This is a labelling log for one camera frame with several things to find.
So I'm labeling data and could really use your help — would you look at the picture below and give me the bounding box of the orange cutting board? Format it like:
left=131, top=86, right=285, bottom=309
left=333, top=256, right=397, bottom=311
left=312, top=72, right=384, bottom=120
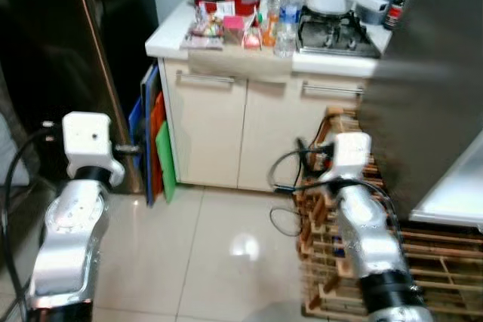
left=149, top=91, right=169, bottom=196

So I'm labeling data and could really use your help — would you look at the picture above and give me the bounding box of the white mini fridge door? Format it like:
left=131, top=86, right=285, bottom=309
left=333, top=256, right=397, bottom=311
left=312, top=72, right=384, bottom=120
left=410, top=130, right=483, bottom=229

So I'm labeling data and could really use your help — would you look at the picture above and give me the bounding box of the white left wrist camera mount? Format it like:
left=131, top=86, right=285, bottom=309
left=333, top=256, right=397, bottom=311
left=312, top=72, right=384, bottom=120
left=62, top=112, right=126, bottom=187

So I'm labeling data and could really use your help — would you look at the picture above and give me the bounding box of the pink box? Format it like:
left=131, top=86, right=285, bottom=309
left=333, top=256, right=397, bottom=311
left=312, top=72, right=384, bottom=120
left=222, top=14, right=262, bottom=46

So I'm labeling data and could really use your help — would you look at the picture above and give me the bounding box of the orange drink bottle green cap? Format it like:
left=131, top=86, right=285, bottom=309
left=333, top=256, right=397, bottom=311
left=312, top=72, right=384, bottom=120
left=262, top=0, right=286, bottom=48

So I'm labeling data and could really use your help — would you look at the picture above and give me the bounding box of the silver mini fridge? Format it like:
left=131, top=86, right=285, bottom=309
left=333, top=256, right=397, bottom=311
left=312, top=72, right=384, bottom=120
left=354, top=0, right=483, bottom=222

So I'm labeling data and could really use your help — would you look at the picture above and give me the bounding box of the green cutting board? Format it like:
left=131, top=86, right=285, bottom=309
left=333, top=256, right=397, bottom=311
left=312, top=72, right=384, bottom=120
left=155, top=120, right=179, bottom=204

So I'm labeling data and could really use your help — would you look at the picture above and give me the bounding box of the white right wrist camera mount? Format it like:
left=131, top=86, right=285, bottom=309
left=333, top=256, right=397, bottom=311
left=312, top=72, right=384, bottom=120
left=321, top=132, right=374, bottom=186

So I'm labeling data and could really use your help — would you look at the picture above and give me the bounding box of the wooden slatted rack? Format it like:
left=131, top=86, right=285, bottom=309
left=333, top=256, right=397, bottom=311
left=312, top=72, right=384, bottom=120
left=294, top=105, right=483, bottom=322

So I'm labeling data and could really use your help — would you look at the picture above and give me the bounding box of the clear water bottle blue label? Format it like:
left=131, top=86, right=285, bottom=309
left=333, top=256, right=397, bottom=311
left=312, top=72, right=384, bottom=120
left=273, top=0, right=303, bottom=60

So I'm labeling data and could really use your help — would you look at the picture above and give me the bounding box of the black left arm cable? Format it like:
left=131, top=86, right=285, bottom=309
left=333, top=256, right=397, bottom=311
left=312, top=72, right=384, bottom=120
left=0, top=121, right=66, bottom=317

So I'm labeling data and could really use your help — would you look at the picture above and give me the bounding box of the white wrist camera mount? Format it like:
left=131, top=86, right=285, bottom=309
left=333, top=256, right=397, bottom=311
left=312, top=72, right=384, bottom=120
left=62, top=112, right=126, bottom=187
left=321, top=132, right=374, bottom=186

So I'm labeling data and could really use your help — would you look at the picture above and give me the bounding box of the dark bottle red label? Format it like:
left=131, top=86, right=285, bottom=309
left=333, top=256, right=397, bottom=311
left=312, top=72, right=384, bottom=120
left=383, top=0, right=405, bottom=31

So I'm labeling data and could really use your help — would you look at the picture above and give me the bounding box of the beige two-door kitchen cabinet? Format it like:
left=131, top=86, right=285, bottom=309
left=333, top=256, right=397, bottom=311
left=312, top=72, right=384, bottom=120
left=145, top=0, right=383, bottom=192

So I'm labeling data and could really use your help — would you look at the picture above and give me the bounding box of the pile of colourful snack packs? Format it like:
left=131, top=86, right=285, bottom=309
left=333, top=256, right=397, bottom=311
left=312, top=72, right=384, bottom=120
left=180, top=1, right=228, bottom=51

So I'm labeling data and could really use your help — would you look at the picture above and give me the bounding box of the tall black refrigerator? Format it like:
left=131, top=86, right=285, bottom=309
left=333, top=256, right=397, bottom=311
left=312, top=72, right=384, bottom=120
left=0, top=0, right=160, bottom=196

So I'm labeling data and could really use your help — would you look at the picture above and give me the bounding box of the silver bar cabinet handle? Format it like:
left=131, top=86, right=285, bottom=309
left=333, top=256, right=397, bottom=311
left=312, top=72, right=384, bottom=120
left=177, top=72, right=237, bottom=87
left=301, top=82, right=365, bottom=99

